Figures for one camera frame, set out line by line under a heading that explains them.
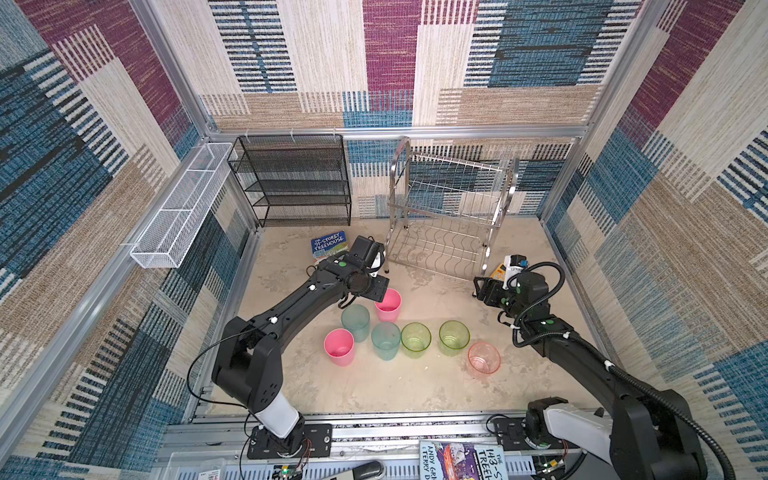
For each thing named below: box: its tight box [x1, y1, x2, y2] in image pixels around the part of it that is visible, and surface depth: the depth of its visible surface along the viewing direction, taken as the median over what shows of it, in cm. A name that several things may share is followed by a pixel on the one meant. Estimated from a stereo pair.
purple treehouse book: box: [419, 441, 508, 480], surface depth 70 cm
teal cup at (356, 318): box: [341, 304, 370, 343], surface depth 85 cm
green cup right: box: [439, 320, 471, 357], surface depth 86 cm
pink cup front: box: [323, 328, 355, 367], surface depth 87 cm
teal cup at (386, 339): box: [371, 321, 401, 361], surface depth 88 cm
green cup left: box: [400, 321, 432, 359], surface depth 85 cm
